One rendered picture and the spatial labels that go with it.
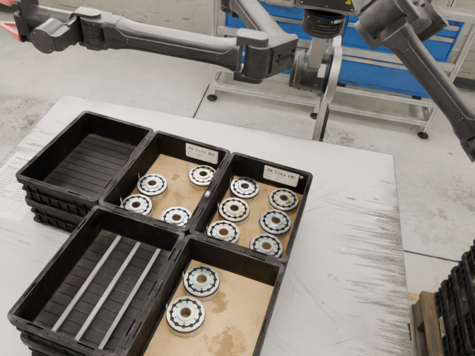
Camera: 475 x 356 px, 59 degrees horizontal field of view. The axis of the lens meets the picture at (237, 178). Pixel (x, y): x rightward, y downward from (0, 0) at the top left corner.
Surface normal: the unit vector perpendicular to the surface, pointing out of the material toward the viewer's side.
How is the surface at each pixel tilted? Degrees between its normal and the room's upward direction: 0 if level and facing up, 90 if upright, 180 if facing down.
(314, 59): 90
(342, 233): 0
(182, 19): 90
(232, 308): 0
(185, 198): 0
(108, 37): 90
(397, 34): 87
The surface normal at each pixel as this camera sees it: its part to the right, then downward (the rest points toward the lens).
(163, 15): -0.20, 0.67
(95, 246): 0.07, -0.72
